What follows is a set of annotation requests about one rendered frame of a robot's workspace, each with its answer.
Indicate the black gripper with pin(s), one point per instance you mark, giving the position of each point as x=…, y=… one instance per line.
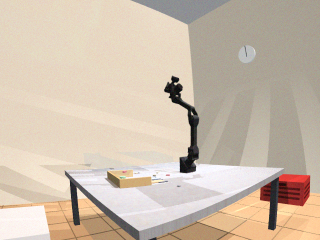
x=171, y=85

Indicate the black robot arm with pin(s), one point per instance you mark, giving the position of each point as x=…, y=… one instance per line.
x=193, y=120

